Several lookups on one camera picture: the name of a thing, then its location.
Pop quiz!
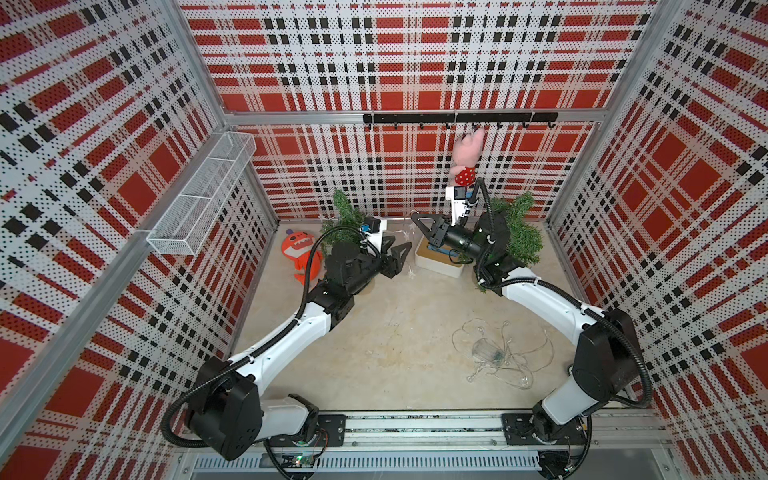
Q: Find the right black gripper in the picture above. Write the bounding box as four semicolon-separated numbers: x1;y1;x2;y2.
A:
412;213;489;264

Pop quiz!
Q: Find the clear star string light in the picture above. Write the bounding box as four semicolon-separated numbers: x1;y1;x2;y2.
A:
388;220;433;281

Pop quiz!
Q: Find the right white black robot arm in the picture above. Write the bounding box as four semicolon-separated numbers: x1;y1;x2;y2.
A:
411;179;653;444

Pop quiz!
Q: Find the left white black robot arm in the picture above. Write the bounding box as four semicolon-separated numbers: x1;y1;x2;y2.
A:
160;228;412;460

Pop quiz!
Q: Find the left small green christmas tree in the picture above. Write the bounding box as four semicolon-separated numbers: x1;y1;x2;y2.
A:
321;189;366;255

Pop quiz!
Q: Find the small green christmas tree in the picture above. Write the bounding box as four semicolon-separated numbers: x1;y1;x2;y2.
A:
474;192;543;291
321;189;366;255

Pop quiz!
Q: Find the right small green christmas tree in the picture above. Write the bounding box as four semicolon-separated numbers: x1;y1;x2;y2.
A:
474;192;543;291

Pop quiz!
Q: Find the white tissue box wooden lid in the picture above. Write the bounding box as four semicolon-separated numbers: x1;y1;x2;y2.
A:
415;238;463;278

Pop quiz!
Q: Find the pink pig plush toy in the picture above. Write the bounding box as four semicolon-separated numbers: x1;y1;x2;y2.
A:
449;128;485;187

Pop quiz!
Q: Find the red shark plush toy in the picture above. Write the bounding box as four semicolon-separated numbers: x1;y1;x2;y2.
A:
281;229;323;284

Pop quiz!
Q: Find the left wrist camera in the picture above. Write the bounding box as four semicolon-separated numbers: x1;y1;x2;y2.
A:
360;216;387;253

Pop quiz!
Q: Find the right clear string light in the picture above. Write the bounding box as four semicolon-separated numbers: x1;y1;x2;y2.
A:
450;318;555;390

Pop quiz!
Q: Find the black wall hook rail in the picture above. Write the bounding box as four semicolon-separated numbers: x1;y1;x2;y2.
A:
362;111;559;126

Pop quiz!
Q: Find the white wire mesh basket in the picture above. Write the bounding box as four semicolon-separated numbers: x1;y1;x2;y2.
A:
148;132;256;256

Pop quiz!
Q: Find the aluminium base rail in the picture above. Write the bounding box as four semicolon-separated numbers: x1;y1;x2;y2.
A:
173;409;673;475

